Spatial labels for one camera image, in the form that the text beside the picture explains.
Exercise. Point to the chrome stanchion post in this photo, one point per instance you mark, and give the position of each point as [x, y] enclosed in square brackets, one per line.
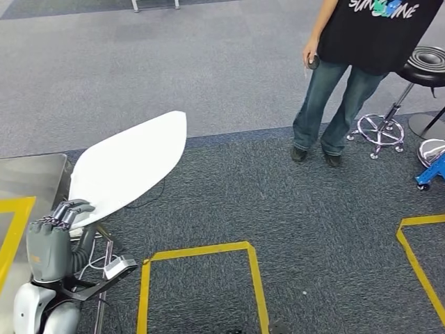
[431, 150]

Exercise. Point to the steel workbench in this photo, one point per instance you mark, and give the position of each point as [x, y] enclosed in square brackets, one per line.
[28, 177]

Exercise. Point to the white plastic body panel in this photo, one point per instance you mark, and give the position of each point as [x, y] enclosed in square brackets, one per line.
[128, 161]

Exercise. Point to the person's right forearm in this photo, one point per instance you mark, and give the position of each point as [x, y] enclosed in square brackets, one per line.
[323, 18]

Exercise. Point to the blue metal shelf rack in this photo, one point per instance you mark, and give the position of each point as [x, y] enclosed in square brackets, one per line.
[433, 173]

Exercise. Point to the white table frame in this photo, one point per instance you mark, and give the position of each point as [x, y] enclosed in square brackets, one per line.
[135, 5]

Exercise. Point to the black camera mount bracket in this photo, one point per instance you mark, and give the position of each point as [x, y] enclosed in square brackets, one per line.
[87, 291]

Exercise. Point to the yellow floor tape outline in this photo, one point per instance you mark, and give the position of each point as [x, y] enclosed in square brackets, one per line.
[142, 299]

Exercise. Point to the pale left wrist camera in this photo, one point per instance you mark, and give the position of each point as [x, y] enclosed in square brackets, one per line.
[118, 267]

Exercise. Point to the person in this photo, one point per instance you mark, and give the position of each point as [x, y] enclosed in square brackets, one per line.
[368, 37]

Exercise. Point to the dark robot body part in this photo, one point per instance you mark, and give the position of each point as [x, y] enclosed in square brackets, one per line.
[277, 328]

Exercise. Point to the large yellow tape rectangle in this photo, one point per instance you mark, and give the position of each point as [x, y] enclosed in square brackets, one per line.
[20, 204]

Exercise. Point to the person's right hand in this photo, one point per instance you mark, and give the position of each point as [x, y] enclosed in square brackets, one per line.
[310, 50]

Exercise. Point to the black pole round base stand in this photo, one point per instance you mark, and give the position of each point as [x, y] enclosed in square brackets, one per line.
[425, 126]

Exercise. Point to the black round stool chrome base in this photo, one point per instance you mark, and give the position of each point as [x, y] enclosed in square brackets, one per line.
[428, 64]

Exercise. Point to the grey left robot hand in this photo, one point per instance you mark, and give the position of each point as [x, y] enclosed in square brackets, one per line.
[48, 253]

